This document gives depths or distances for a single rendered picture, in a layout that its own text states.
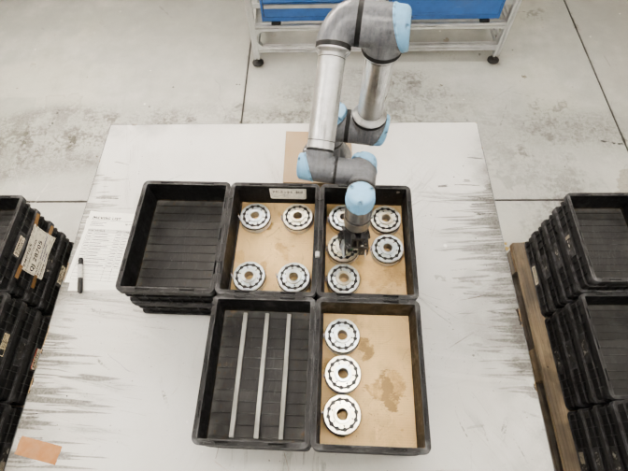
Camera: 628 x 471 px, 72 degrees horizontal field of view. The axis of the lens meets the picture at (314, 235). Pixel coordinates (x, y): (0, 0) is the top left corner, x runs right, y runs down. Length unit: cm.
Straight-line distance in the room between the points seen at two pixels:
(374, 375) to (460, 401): 31
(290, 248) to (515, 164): 181
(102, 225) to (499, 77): 268
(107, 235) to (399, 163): 117
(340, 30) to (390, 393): 99
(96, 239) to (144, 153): 42
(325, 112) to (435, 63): 225
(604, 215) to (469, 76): 151
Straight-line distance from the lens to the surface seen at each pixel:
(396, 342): 135
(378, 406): 131
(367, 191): 111
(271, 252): 145
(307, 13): 309
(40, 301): 235
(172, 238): 155
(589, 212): 223
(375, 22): 123
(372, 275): 141
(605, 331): 214
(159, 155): 195
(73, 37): 402
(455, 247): 166
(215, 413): 134
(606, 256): 215
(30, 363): 235
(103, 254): 178
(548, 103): 335
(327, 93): 120
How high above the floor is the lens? 212
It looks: 62 degrees down
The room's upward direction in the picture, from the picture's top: 3 degrees counter-clockwise
